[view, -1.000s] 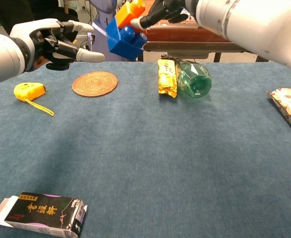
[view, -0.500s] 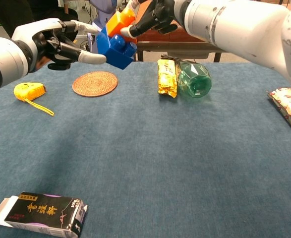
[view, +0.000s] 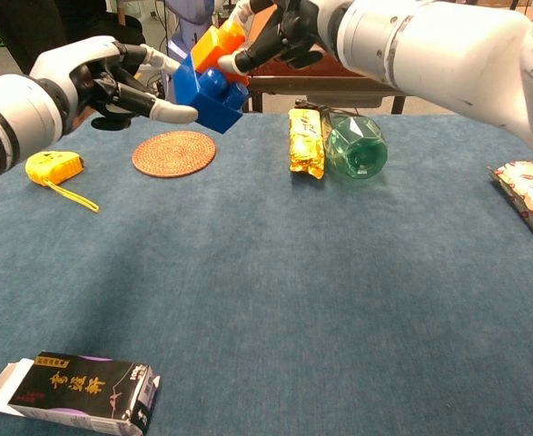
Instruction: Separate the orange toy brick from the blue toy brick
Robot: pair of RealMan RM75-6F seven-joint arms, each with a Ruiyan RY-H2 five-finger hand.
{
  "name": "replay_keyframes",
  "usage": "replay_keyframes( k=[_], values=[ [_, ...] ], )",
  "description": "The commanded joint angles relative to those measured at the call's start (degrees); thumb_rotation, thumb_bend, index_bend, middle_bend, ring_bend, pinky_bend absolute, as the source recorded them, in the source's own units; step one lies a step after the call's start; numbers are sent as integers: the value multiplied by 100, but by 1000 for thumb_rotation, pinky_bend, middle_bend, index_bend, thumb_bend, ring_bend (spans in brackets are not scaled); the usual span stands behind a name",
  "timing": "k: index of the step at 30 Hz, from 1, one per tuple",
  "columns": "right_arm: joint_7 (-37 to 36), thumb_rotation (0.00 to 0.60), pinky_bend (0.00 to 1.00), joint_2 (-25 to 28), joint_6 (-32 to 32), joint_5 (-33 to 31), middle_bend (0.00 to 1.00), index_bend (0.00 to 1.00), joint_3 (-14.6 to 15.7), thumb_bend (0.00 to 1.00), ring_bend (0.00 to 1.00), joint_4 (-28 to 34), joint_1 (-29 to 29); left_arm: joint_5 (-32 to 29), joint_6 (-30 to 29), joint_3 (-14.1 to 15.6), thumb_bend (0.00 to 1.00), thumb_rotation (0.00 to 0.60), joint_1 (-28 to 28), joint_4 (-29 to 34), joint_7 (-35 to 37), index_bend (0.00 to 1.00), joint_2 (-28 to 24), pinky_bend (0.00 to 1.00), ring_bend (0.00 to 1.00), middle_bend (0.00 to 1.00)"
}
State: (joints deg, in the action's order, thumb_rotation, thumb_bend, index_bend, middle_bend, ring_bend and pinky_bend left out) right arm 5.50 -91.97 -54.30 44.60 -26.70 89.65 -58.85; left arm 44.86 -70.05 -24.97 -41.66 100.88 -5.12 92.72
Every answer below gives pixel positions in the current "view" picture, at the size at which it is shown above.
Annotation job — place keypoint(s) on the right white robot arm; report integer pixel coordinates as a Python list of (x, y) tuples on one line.
[(452, 54)]

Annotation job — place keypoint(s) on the gold foil snack package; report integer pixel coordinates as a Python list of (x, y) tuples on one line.
[(304, 143)]

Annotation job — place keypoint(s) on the person leg black trousers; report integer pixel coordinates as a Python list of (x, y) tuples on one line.
[(43, 22)]

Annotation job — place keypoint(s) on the round woven orange coaster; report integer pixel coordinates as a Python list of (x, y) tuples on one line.
[(174, 153)]

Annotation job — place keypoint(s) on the blue felt table cover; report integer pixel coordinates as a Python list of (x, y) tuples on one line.
[(293, 281)]

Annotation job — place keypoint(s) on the red white snack packet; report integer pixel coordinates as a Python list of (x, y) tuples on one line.
[(529, 195)]

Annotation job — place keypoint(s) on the black white carton box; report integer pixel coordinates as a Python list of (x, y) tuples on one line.
[(80, 390)]

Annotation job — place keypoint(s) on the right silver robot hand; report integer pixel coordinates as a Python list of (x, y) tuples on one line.
[(298, 32)]

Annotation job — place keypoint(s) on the blue grey machine base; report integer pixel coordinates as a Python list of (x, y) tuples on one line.
[(193, 13)]

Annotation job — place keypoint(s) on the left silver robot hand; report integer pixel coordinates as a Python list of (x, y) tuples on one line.
[(89, 59)]

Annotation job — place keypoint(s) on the orange toy block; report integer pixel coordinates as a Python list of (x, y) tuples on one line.
[(211, 47)]

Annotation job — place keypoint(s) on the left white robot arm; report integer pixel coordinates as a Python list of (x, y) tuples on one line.
[(7, 122)]

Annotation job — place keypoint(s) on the yellow tape measure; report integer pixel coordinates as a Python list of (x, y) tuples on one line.
[(52, 168)]

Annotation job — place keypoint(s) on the green plastic spray bottle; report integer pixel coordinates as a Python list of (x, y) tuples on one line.
[(357, 150)]

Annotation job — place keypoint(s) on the blue toy block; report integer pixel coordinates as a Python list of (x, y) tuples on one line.
[(211, 102)]

